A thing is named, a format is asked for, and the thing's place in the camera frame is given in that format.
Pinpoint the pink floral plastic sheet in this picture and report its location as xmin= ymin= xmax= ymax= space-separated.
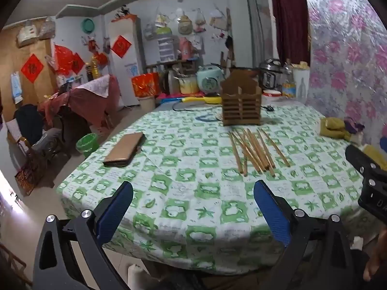
xmin=302 ymin=0 xmax=387 ymax=145

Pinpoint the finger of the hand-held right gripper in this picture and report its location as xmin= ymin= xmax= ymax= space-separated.
xmin=345 ymin=144 xmax=380 ymax=177

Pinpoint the beige jar in bag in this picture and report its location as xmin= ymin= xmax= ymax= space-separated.
xmin=177 ymin=15 xmax=193 ymax=36

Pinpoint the chair with red cloth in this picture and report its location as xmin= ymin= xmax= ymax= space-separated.
xmin=38 ymin=75 xmax=120 ymax=129

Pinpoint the light green rice cooker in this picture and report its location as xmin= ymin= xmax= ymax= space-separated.
xmin=196 ymin=65 xmax=226 ymax=95

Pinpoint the blue cable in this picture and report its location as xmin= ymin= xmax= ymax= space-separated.
xmin=196 ymin=113 xmax=219 ymax=123

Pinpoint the yellow pot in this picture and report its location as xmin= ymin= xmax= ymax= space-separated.
xmin=179 ymin=75 xmax=199 ymax=95

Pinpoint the person's right hand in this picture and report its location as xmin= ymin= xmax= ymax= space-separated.
xmin=363 ymin=237 xmax=387 ymax=282

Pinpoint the silver black pressure cooker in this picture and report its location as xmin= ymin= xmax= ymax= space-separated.
xmin=258 ymin=59 xmax=283 ymax=91

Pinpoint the striped plastic drawer tower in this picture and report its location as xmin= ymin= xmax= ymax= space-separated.
xmin=157 ymin=33 xmax=176 ymax=63

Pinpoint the yellow plastic utensil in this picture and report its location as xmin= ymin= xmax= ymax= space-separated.
xmin=181 ymin=96 xmax=223 ymax=104

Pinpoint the green waste basket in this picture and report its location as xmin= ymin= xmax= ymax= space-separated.
xmin=75 ymin=133 xmax=98 ymax=158

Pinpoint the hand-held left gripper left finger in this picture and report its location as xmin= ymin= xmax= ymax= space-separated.
xmin=33 ymin=181 xmax=134 ymax=290

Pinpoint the wooden slatted chopstick holder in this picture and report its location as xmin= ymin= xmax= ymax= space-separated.
xmin=220 ymin=69 xmax=262 ymax=126

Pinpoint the green plastic basin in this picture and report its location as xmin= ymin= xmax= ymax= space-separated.
xmin=82 ymin=18 xmax=97 ymax=34

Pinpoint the yellow cloth rag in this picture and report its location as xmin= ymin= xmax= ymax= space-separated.
xmin=320 ymin=124 xmax=349 ymax=140

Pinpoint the pile of wooden chopsticks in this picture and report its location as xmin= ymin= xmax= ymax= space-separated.
xmin=228 ymin=128 xmax=291 ymax=177

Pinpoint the red square paper decoration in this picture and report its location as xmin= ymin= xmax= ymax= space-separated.
xmin=111 ymin=35 xmax=132 ymax=58
xmin=21 ymin=54 xmax=44 ymax=83

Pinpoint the red gift bag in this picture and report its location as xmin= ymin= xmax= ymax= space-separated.
xmin=131 ymin=73 xmax=160 ymax=97

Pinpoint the yellow plush cloth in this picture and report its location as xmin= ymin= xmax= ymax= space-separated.
xmin=360 ymin=143 xmax=387 ymax=170

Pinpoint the white refrigerator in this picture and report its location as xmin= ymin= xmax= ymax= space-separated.
xmin=108 ymin=16 xmax=142 ymax=106

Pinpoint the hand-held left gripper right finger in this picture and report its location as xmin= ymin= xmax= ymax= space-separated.
xmin=251 ymin=180 xmax=356 ymax=290

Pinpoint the dark red curtain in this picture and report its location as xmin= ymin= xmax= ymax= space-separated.
xmin=269 ymin=0 xmax=310 ymax=65

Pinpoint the chair with dark clothes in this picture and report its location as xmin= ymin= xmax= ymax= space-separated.
xmin=14 ymin=104 xmax=62 ymax=158

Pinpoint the red paper fan decoration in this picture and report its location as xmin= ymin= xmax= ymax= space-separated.
xmin=54 ymin=45 xmax=74 ymax=73

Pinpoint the purple striped sock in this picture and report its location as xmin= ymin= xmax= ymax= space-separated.
xmin=344 ymin=116 xmax=365 ymax=134

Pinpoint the white plastic bucket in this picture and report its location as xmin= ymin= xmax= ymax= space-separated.
xmin=138 ymin=96 xmax=156 ymax=111

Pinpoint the green white checked tablecloth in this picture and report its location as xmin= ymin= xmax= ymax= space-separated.
xmin=56 ymin=101 xmax=387 ymax=274

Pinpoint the clear plastic oil bottle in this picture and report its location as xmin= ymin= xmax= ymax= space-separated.
xmin=282 ymin=62 xmax=297 ymax=98

